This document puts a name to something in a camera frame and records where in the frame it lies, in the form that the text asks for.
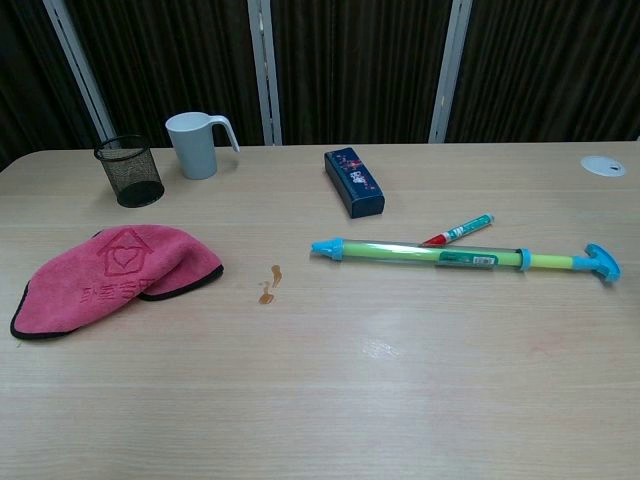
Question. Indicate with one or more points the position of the pink microfiber cloth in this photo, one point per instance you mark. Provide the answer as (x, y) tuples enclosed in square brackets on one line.
[(100, 280)]

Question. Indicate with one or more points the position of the brown liquid stain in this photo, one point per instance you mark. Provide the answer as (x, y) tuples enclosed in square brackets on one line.
[(267, 295)]

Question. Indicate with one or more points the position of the dark blue printed box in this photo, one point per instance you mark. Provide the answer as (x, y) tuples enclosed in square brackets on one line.
[(354, 181)]

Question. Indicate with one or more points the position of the green and blue water pump toy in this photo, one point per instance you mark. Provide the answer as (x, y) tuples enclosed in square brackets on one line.
[(450, 255)]

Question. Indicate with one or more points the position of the red and green marker pen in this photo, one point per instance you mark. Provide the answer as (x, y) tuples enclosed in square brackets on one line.
[(462, 230)]

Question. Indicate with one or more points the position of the white plastic mug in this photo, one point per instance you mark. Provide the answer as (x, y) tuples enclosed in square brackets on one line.
[(192, 147)]

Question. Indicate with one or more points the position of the black mesh pen holder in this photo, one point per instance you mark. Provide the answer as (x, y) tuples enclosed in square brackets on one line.
[(131, 172)]

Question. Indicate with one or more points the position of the grey metal partition post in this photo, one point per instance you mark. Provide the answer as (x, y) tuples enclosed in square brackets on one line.
[(82, 75), (450, 75), (265, 75)]

